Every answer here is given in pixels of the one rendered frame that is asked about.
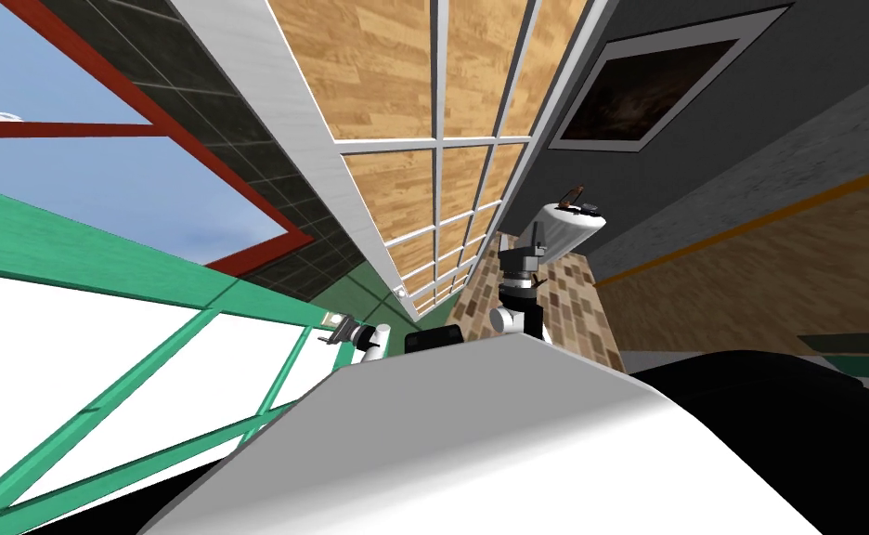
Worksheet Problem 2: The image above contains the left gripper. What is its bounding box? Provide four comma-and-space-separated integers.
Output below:
318, 315, 360, 347

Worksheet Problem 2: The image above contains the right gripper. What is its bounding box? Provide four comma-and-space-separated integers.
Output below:
498, 220, 551, 280

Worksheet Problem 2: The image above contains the white sink with faucet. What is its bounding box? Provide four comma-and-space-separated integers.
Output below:
529, 187, 608, 267

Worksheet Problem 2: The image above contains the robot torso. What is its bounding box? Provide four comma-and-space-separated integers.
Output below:
136, 323, 831, 535

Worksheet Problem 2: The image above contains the grey framed dark mirror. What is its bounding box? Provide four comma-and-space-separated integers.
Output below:
548, 6, 794, 154

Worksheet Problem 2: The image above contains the green framed glass door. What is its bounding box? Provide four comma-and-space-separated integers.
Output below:
0, 180, 376, 535

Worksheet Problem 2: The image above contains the red framed window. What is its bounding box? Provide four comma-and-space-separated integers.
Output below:
0, 0, 316, 278

